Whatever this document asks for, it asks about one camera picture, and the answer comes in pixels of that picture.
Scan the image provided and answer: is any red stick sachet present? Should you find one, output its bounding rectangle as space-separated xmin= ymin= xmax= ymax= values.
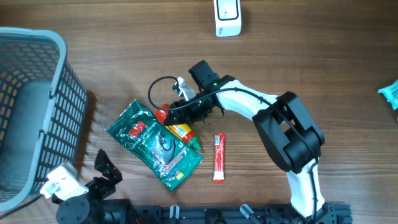
xmin=213 ymin=133 xmax=226 ymax=184

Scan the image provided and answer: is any green 3M wipes pouch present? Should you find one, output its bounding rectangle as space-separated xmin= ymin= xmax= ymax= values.
xmin=106 ymin=100 xmax=203 ymax=191

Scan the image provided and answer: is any black camera cable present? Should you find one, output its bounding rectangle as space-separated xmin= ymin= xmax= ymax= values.
xmin=147 ymin=75 xmax=320 ymax=218
xmin=0 ymin=194 xmax=44 ymax=220

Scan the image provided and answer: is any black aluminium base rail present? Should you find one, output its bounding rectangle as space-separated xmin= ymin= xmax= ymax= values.
xmin=103 ymin=199 xmax=353 ymax=224

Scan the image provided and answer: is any white barcode scanner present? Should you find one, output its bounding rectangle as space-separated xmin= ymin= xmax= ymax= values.
xmin=213 ymin=0 xmax=242 ymax=37

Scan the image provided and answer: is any teal wet wipes packet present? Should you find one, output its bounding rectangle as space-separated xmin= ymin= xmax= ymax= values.
xmin=377 ymin=80 xmax=398 ymax=110

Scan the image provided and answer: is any sriracha bottle with green cap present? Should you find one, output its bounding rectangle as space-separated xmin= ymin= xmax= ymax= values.
xmin=155 ymin=104 xmax=202 ymax=151

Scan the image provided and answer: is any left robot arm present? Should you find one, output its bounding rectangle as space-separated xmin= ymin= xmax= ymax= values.
xmin=56 ymin=149 xmax=139 ymax=224

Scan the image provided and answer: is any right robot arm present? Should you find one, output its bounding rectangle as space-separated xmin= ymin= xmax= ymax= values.
xmin=163 ymin=60 xmax=325 ymax=223

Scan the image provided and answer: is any grey plastic shopping basket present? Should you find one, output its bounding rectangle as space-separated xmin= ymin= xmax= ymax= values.
xmin=1 ymin=27 xmax=88 ymax=211

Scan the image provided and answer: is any black left camera cable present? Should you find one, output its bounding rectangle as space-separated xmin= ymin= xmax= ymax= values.
xmin=0 ymin=194 xmax=44 ymax=220

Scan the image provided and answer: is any black right camera cable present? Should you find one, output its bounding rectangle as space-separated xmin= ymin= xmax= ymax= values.
xmin=147 ymin=75 xmax=320 ymax=218

